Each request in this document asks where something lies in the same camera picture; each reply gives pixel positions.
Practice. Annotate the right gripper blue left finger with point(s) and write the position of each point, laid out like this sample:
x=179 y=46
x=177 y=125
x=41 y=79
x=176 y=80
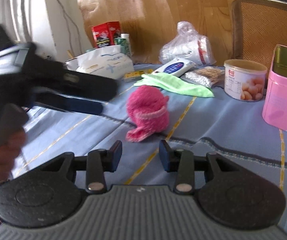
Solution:
x=113 y=156

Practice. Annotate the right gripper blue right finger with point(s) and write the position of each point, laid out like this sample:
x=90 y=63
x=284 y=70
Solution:
x=167 y=156

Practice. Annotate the pink knitted sock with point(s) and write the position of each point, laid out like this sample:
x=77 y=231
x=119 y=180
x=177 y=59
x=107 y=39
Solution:
x=147 y=108

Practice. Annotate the yellow small packet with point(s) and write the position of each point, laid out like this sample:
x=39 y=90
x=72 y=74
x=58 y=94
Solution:
x=137 y=75

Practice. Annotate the bag of cotton swabs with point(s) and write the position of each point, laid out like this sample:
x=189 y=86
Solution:
x=206 y=76

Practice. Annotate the white blue wipes packet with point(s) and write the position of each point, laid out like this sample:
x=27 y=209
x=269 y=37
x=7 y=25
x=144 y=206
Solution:
x=176 y=67

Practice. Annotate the person's left hand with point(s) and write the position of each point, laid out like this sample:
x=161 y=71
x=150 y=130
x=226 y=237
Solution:
x=9 y=152

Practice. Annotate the blue striped tablecloth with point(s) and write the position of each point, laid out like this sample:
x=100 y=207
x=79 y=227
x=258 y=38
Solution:
x=233 y=128

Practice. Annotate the white tissue pack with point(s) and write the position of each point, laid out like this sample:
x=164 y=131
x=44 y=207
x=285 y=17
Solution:
x=107 y=62

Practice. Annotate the red snack box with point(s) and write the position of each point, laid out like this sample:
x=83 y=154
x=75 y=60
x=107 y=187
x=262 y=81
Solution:
x=104 y=34

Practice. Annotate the round food can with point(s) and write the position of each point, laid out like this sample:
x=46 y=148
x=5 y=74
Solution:
x=244 y=80

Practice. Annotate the green white tube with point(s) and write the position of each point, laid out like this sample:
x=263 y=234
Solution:
x=124 y=43

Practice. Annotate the plastic bag of paper cups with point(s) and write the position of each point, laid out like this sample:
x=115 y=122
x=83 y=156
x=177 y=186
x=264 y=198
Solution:
x=188 y=44

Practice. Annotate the pink metal tin box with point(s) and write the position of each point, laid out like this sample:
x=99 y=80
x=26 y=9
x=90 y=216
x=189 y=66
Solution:
x=275 y=106

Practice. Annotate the brown woven chair cushion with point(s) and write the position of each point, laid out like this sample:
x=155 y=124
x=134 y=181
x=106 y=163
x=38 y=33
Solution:
x=257 y=27

